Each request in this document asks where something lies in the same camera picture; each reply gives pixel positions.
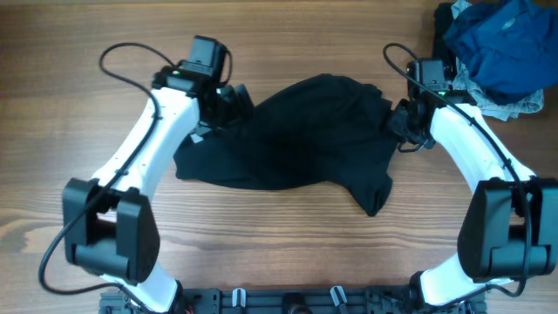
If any black garment in pile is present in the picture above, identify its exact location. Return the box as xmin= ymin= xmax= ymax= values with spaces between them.
xmin=432 ymin=3 xmax=457 ymax=72

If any blue garment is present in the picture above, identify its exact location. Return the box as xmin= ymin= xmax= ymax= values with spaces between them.
xmin=445 ymin=0 xmax=557 ymax=106

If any black polo shirt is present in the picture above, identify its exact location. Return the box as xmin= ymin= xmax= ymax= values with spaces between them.
xmin=174 ymin=74 xmax=397 ymax=216

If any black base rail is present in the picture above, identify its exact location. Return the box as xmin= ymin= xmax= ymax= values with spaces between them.
xmin=98 ymin=285 xmax=487 ymax=314

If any light grey garment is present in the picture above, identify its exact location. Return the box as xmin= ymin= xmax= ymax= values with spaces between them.
xmin=445 ymin=1 xmax=544 ymax=120

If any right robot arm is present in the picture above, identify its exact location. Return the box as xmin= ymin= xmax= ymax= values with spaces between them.
xmin=386 ymin=92 xmax=557 ymax=311

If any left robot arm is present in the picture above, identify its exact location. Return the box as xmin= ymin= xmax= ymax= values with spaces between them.
xmin=61 ymin=66 xmax=254 ymax=313

